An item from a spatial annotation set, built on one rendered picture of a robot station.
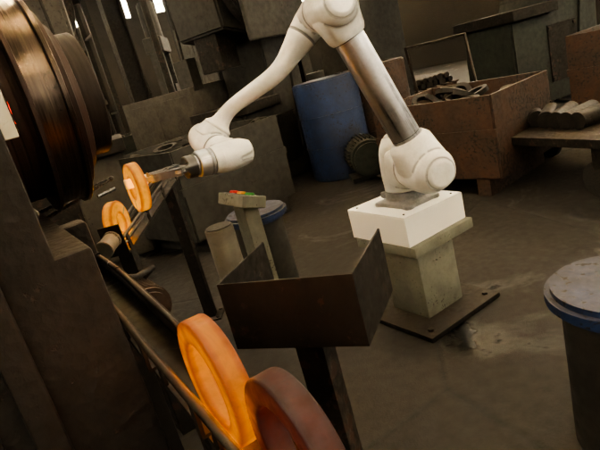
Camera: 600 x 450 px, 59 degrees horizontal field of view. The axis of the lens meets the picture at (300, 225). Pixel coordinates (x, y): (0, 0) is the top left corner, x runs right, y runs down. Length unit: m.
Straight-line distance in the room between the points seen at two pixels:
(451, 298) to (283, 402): 1.70
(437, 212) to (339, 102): 2.75
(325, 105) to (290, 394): 4.15
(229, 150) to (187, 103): 3.53
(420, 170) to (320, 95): 2.93
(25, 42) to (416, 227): 1.34
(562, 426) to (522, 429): 0.10
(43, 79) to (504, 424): 1.41
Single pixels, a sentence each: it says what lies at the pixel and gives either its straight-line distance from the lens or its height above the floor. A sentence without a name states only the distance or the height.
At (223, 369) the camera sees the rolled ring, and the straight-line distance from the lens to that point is 0.66.
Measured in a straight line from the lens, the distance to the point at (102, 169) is 4.02.
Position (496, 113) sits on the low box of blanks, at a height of 0.50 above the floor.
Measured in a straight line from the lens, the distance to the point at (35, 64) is 1.16.
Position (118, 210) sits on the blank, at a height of 0.75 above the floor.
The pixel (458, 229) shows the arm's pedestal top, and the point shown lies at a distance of 2.06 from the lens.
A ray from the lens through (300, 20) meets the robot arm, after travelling 1.83.
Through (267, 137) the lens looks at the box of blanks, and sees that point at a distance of 4.01.
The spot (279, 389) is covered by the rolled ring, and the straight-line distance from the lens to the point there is 0.55.
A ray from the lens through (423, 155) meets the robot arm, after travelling 1.76.
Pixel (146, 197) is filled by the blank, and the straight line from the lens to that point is 1.66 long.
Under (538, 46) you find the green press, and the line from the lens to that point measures 6.15.
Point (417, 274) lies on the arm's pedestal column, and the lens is 2.05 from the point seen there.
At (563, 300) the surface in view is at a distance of 1.31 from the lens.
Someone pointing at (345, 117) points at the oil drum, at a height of 0.53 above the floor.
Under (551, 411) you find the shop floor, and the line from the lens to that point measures 1.69.
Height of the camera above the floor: 1.06
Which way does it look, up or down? 17 degrees down
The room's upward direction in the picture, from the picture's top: 15 degrees counter-clockwise
